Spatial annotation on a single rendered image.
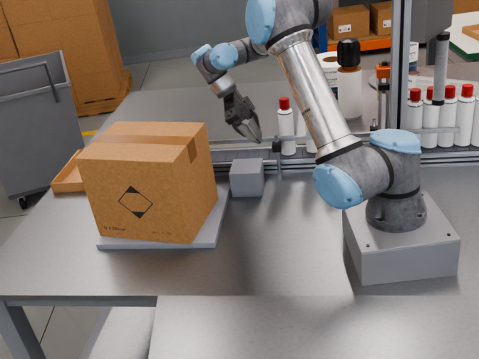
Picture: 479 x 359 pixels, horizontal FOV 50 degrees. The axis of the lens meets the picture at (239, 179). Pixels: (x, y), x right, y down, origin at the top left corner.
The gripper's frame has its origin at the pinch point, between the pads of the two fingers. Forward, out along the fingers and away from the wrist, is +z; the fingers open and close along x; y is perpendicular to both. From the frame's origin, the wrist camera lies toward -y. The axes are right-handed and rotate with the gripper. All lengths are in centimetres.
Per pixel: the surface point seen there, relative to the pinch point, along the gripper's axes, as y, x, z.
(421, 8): -16, -61, -12
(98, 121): 252, 194, -29
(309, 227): -29.8, -7.5, 22.8
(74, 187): -7, 64, -21
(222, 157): 5.1, 15.9, -0.2
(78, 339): 8, 127, 40
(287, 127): 2.2, -10.4, 1.6
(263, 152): 7.6, 3.2, 6.3
